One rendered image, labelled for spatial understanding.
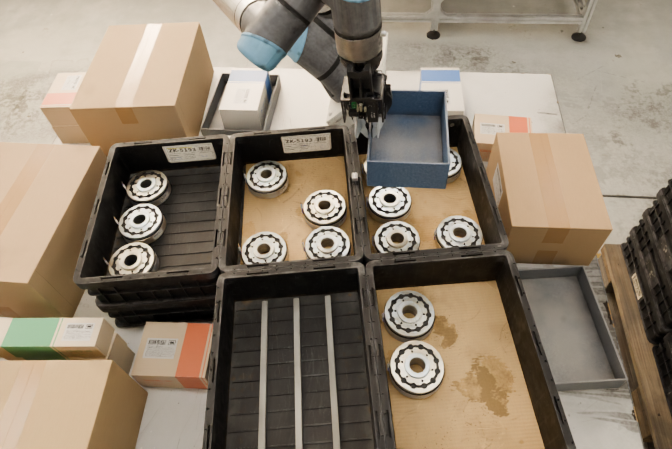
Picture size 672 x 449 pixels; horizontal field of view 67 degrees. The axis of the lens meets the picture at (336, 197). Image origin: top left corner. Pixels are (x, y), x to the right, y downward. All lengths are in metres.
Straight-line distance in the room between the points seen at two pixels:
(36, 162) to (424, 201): 0.98
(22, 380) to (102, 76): 0.89
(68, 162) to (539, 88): 1.42
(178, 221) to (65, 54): 2.43
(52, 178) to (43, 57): 2.27
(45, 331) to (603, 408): 1.15
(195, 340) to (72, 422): 0.28
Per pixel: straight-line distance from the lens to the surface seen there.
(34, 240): 1.34
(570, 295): 1.35
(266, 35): 0.85
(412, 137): 1.06
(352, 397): 1.04
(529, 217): 1.25
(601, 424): 1.26
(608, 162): 2.69
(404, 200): 1.22
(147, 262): 1.23
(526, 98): 1.78
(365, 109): 0.90
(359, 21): 0.79
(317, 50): 1.43
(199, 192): 1.35
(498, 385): 1.08
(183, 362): 1.18
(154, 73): 1.63
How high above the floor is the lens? 1.83
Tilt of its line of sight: 52 degrees down
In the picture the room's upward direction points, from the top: 5 degrees counter-clockwise
